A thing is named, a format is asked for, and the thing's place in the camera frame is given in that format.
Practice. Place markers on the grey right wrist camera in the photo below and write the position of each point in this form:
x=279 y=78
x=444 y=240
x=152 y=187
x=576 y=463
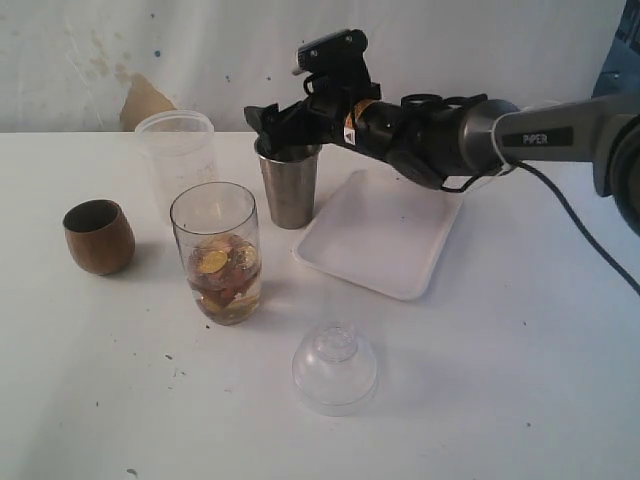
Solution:
x=329 y=52

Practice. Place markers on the brown wooden cup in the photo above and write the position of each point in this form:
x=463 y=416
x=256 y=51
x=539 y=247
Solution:
x=99 y=237

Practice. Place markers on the stainless steel cup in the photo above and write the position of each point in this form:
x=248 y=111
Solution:
x=289 y=178

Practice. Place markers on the brown cardboard piece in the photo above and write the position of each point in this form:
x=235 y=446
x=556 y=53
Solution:
x=142 y=101

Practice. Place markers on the wooden blocks and coins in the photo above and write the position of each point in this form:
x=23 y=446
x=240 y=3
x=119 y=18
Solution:
x=224 y=274

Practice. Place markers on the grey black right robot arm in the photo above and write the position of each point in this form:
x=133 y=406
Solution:
x=429 y=139

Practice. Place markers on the clear plastic shaker cup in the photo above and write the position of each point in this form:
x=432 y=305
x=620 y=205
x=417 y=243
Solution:
x=216 y=229

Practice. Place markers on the translucent plastic container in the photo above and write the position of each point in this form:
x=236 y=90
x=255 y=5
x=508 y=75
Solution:
x=179 y=148

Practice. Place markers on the clear dome shaker lid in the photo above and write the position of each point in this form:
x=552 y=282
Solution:
x=335 y=369

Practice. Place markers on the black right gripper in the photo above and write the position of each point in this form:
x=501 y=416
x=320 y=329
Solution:
x=333 y=101

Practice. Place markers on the white rectangular tray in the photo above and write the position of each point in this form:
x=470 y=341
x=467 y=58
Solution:
x=380 y=232

